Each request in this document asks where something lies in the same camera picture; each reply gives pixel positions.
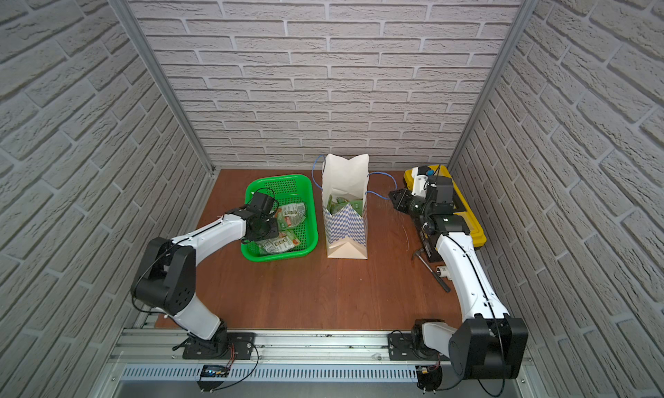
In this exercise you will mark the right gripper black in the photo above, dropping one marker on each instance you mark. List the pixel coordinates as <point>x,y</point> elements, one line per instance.
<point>401,204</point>

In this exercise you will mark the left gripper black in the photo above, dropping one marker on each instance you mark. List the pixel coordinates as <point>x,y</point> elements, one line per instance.
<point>267,229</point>

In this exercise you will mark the green packet with ham picture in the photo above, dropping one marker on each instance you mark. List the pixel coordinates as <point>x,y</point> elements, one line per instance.
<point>284,242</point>

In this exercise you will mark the green plastic basket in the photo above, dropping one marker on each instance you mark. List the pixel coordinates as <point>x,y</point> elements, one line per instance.
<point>287,189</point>

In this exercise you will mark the white blue checkered paper bag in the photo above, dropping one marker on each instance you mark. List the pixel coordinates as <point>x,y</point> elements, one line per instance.
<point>346,233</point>

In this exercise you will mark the green soup packet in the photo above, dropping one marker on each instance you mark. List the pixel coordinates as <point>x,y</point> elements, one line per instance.
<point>337,204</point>

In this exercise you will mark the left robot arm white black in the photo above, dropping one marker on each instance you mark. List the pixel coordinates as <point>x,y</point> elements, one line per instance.
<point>166,276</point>

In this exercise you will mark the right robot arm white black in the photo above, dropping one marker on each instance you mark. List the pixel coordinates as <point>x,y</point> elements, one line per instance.
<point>490,343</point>

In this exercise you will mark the green packet red label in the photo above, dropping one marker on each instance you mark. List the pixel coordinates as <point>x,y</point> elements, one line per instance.
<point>289,216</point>

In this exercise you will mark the yellow black toolbox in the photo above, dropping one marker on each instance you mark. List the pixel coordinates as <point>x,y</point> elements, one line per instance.
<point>444,208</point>

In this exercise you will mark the white pvc pipe fitting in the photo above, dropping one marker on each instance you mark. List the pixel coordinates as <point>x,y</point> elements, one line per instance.
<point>444,272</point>

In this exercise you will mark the left controller board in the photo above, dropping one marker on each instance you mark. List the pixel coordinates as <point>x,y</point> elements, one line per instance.
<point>212,377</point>

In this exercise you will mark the controller board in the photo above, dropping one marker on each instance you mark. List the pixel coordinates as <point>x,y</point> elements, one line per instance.
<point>429,378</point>
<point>212,377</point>

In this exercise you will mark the right controller board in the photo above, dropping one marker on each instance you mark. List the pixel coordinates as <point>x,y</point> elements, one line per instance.
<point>429,378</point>

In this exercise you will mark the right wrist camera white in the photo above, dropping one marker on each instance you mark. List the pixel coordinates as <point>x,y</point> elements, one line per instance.
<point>423,178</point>

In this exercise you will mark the small hammer black handle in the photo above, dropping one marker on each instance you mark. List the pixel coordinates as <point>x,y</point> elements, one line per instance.
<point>419,254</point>

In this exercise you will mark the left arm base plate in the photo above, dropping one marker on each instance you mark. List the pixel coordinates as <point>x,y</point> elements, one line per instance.
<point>220,346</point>

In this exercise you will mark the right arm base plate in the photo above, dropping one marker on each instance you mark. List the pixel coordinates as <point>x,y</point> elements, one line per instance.
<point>402,346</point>

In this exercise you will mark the aluminium front rail frame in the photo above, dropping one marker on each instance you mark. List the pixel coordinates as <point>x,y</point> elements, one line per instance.
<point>144,363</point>

